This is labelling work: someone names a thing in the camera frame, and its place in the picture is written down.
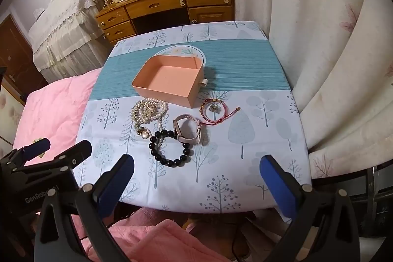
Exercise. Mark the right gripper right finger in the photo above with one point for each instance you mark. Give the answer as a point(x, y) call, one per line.
point(337, 237)

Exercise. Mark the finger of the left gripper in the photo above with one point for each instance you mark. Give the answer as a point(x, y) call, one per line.
point(48, 172)
point(19, 157)

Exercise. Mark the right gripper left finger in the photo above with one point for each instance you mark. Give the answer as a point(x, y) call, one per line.
point(56, 237)

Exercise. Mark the pink jewelry tray box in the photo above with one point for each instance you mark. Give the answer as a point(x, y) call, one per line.
point(173, 79)

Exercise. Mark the pink quilt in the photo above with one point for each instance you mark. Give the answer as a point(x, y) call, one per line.
point(55, 112)

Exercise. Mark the brown wooden door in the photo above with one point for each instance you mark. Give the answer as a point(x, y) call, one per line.
point(17, 57)

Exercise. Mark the tree print tablecloth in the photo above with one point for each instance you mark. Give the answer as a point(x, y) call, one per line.
point(246, 111)

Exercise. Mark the floral cream curtain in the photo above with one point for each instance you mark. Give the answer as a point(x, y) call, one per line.
point(337, 56)

